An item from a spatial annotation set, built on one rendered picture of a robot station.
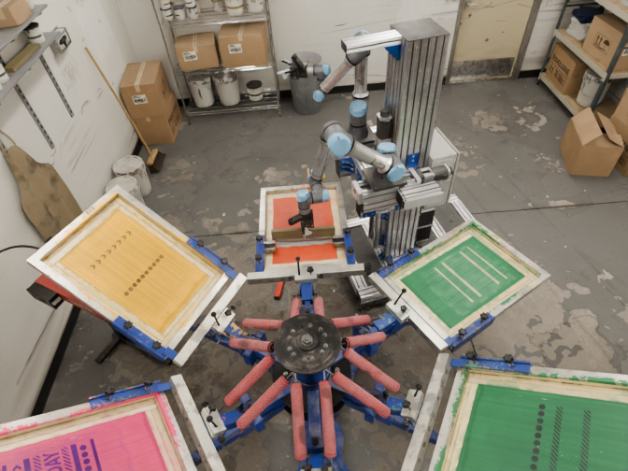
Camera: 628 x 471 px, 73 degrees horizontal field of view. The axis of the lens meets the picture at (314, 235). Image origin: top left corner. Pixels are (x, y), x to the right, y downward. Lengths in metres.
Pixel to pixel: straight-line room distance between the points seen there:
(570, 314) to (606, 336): 0.27
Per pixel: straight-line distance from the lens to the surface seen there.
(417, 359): 3.39
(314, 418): 2.10
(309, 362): 1.88
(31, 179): 3.74
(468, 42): 6.44
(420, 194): 2.77
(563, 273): 4.22
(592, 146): 5.11
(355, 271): 2.49
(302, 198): 2.46
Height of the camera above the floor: 2.99
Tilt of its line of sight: 47 degrees down
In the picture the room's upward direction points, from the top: 5 degrees counter-clockwise
